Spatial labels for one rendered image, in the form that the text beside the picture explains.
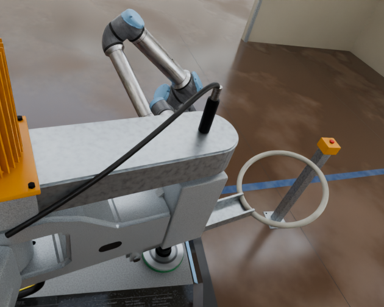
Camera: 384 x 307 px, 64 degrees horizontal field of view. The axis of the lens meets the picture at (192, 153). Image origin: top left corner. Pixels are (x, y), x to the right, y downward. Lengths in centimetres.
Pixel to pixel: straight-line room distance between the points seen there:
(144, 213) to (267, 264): 200
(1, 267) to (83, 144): 38
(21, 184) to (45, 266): 47
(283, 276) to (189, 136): 219
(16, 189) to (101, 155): 23
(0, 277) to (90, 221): 27
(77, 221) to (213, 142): 49
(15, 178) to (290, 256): 268
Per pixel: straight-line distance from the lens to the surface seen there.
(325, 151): 260
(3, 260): 99
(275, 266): 301
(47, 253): 123
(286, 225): 165
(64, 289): 163
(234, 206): 168
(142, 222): 113
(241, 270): 285
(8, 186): 80
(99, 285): 162
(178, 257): 166
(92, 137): 94
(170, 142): 96
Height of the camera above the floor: 237
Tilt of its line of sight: 42 degrees down
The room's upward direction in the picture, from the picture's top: 18 degrees clockwise
